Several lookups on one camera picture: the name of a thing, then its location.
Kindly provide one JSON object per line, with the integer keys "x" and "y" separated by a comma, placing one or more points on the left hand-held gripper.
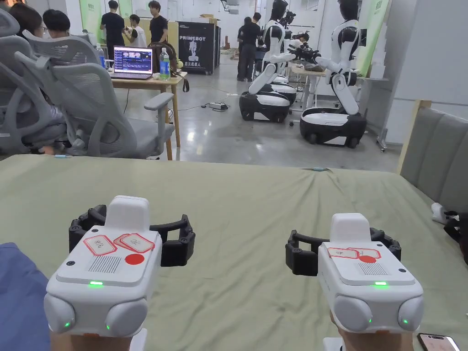
{"x": 109, "y": 278}

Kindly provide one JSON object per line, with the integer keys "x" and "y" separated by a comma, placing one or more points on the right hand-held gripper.
{"x": 369, "y": 292}

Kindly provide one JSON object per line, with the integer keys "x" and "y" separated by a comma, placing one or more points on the person's right hand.
{"x": 369, "y": 342}

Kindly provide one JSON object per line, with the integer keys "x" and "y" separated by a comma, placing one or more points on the person's left hand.
{"x": 91, "y": 343}

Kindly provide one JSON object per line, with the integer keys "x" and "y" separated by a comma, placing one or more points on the spare hand-held gripper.
{"x": 455, "y": 226}

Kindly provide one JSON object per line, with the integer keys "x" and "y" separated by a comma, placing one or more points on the bed with pale green sheet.
{"x": 237, "y": 204}

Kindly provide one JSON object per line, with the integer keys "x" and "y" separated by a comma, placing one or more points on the blue garment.
{"x": 20, "y": 292}

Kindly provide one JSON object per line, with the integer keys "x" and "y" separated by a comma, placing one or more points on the white and black humanoid robot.
{"x": 287, "y": 90}
{"x": 340, "y": 120}
{"x": 268, "y": 102}

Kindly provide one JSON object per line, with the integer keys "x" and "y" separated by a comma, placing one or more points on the black smartphone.
{"x": 438, "y": 343}

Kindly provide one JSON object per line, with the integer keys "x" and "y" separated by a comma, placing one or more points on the grey padded headboard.
{"x": 435, "y": 146}

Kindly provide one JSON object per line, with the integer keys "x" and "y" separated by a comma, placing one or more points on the white power strip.
{"x": 218, "y": 106}

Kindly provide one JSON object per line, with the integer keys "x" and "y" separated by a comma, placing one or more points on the black printed crate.
{"x": 195, "y": 47}

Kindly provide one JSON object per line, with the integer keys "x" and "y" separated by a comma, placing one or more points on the green and white banner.
{"x": 374, "y": 33}

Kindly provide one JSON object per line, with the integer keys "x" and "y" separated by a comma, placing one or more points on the group of people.
{"x": 249, "y": 47}

